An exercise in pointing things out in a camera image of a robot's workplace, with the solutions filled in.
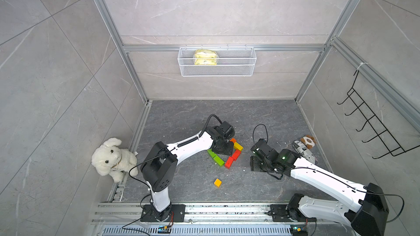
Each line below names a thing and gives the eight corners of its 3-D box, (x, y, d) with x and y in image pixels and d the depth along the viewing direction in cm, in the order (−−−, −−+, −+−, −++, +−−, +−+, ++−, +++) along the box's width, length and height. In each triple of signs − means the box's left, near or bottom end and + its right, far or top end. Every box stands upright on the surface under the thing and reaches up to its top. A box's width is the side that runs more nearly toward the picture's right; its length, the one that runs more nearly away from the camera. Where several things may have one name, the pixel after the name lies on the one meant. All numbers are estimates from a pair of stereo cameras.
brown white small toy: (306, 150, 96) (309, 147, 93) (298, 140, 100) (300, 137, 98) (315, 146, 98) (318, 143, 95) (306, 137, 102) (309, 134, 99)
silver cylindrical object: (307, 166, 90) (311, 163, 87) (290, 145, 99) (292, 142, 95) (316, 162, 91) (319, 159, 88) (297, 141, 100) (300, 138, 97)
